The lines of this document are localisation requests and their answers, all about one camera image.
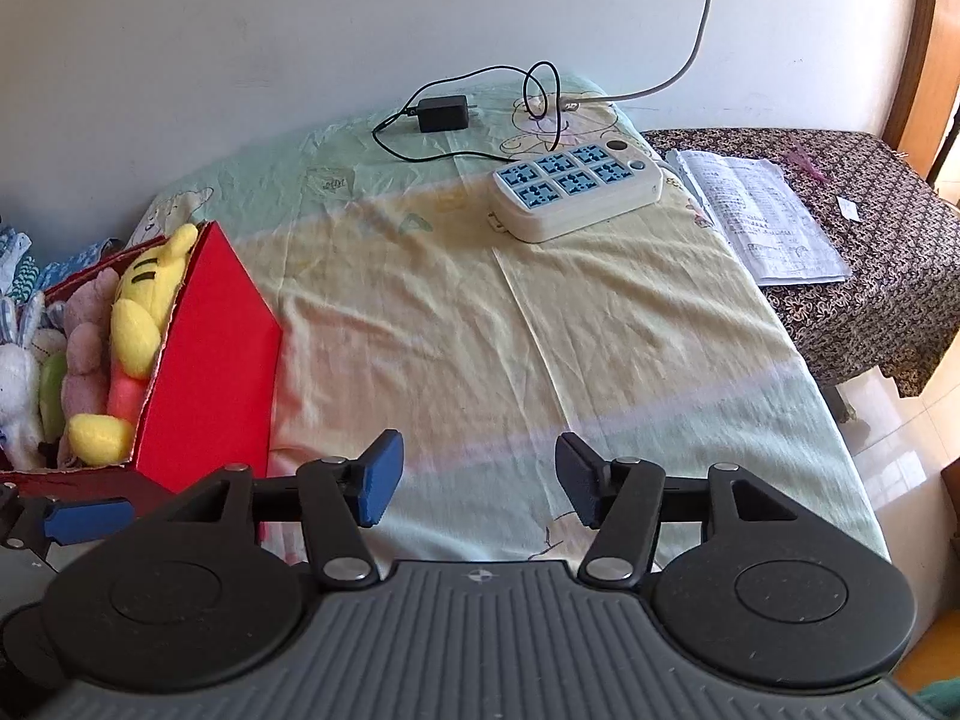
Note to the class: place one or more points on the printed paper sheets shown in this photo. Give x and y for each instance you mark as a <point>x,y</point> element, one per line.
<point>757,217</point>

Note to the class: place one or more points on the white bunny plush toy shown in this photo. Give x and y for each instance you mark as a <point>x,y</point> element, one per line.
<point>19,390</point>

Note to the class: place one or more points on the red cardboard box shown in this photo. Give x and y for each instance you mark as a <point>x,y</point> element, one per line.
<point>217,360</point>

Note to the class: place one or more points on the small pink object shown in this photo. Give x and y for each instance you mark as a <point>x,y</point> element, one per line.
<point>806,163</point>

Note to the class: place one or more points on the black power adapter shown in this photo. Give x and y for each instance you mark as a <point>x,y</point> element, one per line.
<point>444,114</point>

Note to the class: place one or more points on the white blue power strip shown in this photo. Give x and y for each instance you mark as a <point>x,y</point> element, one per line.
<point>577,191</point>

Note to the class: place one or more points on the yellow tiger plush toy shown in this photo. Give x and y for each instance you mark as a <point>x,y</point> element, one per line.
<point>139,322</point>

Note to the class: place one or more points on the blue white patterned cloth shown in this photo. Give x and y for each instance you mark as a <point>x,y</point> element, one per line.
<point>22,270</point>

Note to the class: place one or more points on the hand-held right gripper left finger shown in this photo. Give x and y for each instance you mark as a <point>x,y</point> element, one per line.
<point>382,476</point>

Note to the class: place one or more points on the green plush toy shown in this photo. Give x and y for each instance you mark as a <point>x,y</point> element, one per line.
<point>52,397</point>

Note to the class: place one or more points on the small white paper slip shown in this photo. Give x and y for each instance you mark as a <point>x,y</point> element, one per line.
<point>848,208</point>

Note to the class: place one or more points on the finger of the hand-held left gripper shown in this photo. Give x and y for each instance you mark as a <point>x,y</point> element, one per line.
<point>90,517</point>

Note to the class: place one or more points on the wooden door frame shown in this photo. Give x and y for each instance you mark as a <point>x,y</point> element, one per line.
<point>919,52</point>

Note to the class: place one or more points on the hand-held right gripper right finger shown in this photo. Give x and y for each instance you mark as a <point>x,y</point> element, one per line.
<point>576,476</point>

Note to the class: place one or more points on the patterned brown ottoman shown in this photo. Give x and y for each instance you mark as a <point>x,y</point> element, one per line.
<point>885,262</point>

